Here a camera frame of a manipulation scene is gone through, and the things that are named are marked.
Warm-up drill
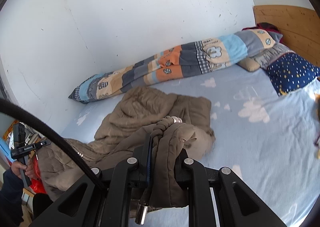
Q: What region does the navy star-pattern pillow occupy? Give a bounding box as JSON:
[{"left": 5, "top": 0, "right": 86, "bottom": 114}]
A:
[{"left": 266, "top": 52, "right": 319, "bottom": 96}]

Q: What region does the wooden headboard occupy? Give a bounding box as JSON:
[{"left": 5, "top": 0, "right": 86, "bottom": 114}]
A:
[{"left": 253, "top": 5, "right": 320, "bottom": 66}]

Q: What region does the light blue cloud bedsheet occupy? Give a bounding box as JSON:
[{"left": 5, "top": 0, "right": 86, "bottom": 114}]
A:
[{"left": 60, "top": 64, "right": 320, "bottom": 227}]

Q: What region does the brown quilted puffer jacket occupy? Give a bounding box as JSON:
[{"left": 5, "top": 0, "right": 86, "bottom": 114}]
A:
[{"left": 36, "top": 85, "right": 217, "bottom": 209}]

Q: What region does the person's left hand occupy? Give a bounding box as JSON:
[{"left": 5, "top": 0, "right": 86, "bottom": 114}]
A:
[{"left": 11, "top": 160, "right": 37, "bottom": 179}]

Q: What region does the beige grey pillow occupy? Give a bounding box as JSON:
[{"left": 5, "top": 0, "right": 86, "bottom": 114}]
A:
[{"left": 238, "top": 43, "right": 293, "bottom": 72}]

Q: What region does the colourful patchwork rolled quilt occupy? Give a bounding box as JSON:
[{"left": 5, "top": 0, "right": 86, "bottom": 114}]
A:
[{"left": 69, "top": 27, "right": 282, "bottom": 103}]

